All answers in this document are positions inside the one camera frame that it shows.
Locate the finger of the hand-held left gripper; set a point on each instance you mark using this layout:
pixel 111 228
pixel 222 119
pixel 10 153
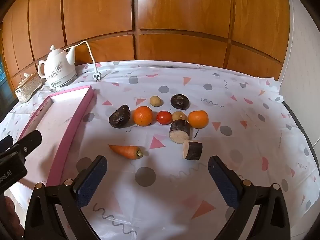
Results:
pixel 5 143
pixel 30 141

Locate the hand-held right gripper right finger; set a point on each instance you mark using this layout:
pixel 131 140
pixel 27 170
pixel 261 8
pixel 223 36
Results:
pixel 222 180

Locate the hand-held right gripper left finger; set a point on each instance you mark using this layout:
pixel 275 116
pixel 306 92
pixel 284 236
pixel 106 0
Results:
pixel 91 180

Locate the pink shallow tray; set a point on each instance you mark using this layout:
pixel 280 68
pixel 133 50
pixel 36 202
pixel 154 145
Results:
pixel 57 120

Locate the dark-skinned cut root piece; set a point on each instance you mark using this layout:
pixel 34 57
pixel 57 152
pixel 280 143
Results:
pixel 193 150
pixel 179 131

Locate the orange carrot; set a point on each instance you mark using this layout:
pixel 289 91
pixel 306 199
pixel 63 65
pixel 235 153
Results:
pixel 123 151

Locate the orange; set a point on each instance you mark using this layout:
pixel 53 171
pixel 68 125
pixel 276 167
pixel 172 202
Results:
pixel 143 116
pixel 198 119

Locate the dark avocado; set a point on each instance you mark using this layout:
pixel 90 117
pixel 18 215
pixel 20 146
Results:
pixel 119 116

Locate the small potato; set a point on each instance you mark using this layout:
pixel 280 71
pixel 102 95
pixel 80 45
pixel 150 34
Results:
pixel 156 101
pixel 179 115

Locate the person's left hand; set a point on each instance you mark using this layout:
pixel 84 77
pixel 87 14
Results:
pixel 9 216

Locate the white patterned tablecloth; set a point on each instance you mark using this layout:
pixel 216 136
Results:
pixel 250 142

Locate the silver patterned tissue box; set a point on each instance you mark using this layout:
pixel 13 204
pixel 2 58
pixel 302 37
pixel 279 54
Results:
pixel 27 88

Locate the grey kettle base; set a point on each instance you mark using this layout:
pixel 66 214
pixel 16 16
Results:
pixel 57 86

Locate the white ceramic electric kettle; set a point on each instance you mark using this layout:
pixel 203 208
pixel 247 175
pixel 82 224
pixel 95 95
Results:
pixel 58 67

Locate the red tomato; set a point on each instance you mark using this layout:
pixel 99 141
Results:
pixel 164 117

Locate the dark round root piece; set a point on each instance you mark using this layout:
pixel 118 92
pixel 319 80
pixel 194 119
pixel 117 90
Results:
pixel 180 101

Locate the wooden panelled cabinet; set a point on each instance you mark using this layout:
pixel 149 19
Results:
pixel 175 17

